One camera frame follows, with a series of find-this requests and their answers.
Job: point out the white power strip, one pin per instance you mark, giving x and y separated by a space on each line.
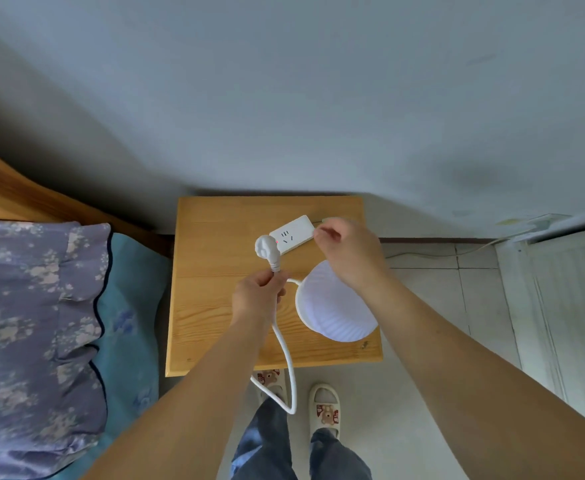
295 232

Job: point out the person's right forearm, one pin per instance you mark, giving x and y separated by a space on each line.
462 374

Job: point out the person's right hand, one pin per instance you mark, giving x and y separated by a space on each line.
352 254

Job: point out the person's right leg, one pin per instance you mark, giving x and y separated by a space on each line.
337 459

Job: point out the wooden nightstand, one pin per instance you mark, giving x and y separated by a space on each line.
212 274

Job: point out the white table lamp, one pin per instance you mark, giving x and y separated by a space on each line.
332 309

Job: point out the purple floral pillow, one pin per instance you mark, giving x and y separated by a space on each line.
22 319

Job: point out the blue floral bed sheet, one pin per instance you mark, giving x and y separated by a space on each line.
127 319

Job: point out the person's left leg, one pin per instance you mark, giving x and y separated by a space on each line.
265 444

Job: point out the white bear print slipper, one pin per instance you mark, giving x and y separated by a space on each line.
270 378
325 409

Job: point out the person's left hand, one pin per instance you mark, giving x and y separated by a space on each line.
257 299

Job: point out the person's leg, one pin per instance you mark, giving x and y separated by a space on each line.
265 444
337 459

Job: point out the person's left forearm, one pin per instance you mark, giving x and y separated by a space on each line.
197 409

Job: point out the wooden bed headboard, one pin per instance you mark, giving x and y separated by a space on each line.
12 194

